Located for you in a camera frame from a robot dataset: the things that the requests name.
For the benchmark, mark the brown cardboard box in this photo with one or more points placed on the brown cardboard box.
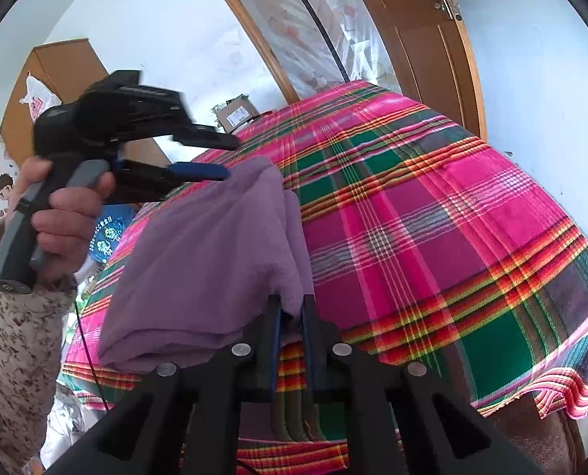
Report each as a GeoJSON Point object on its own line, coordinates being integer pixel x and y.
{"type": "Point", "coordinates": [235, 113]}

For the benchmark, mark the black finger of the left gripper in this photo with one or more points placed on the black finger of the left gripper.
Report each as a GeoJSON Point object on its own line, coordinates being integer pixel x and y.
{"type": "Point", "coordinates": [133, 175]}
{"type": "Point", "coordinates": [191, 134]}

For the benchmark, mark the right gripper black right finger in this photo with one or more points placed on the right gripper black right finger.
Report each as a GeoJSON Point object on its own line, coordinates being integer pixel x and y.
{"type": "Point", "coordinates": [400, 419]}

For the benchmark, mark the white paper on wardrobe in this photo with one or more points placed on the white paper on wardrobe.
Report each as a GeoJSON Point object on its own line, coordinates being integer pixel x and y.
{"type": "Point", "coordinates": [38, 98]}

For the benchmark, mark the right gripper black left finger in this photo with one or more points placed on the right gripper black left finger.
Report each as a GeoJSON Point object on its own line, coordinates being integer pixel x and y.
{"type": "Point", "coordinates": [185, 420]}

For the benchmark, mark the purple fleece garment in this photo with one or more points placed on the purple fleece garment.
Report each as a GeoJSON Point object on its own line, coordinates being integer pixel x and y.
{"type": "Point", "coordinates": [204, 267]}

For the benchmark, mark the floral sleeved left forearm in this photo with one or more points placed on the floral sleeved left forearm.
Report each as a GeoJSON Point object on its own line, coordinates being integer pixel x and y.
{"type": "Point", "coordinates": [30, 342]}

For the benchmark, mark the pink plaid tablecloth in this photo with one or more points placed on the pink plaid tablecloth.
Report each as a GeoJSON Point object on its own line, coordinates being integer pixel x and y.
{"type": "Point", "coordinates": [428, 244]}

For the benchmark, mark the transparent printed door curtain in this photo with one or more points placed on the transparent printed door curtain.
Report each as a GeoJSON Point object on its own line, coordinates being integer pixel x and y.
{"type": "Point", "coordinates": [321, 44]}

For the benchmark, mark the metal door handle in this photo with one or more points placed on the metal door handle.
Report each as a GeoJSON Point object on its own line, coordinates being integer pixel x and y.
{"type": "Point", "coordinates": [450, 8]}

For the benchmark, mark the blue printed tote bag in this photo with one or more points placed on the blue printed tote bag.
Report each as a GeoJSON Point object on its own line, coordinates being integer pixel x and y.
{"type": "Point", "coordinates": [108, 231]}

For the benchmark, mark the wooden room door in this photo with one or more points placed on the wooden room door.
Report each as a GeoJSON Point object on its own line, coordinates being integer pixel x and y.
{"type": "Point", "coordinates": [433, 59]}

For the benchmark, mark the wooden wardrobe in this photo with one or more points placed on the wooden wardrobe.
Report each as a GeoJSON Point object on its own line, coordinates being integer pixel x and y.
{"type": "Point", "coordinates": [65, 70]}

